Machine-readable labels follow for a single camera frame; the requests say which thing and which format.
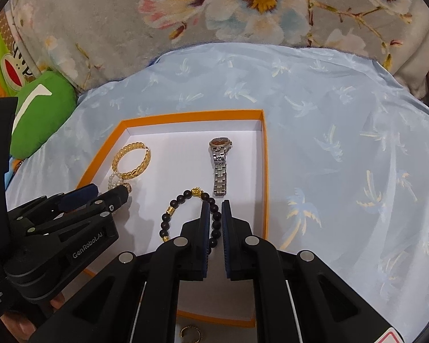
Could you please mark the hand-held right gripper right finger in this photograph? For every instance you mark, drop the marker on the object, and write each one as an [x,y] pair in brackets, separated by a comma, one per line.
[227,235]

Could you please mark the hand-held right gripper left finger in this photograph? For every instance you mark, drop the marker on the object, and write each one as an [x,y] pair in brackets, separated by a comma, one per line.
[203,235]

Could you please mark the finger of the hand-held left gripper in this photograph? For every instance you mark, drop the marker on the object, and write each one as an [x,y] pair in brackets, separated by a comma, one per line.
[110,198]
[75,197]

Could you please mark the orange box with white inside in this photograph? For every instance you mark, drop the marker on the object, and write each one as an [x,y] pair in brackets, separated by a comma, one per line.
[186,157]

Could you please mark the person's left hand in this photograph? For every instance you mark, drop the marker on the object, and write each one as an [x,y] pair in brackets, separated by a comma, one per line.
[19,330]

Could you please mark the silver wristwatch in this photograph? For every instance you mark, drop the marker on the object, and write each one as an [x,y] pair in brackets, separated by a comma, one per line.
[220,164]

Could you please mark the green plush pillow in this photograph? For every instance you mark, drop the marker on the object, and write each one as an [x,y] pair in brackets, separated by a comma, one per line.
[46,121]

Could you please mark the light blue palm-print cloth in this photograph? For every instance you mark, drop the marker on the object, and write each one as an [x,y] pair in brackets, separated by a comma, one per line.
[343,150]

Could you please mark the monkey print cloth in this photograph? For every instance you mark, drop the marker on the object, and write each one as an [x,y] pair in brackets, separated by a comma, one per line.
[10,68]

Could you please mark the floral blanket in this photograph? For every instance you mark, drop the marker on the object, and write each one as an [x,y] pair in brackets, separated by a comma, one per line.
[128,25]

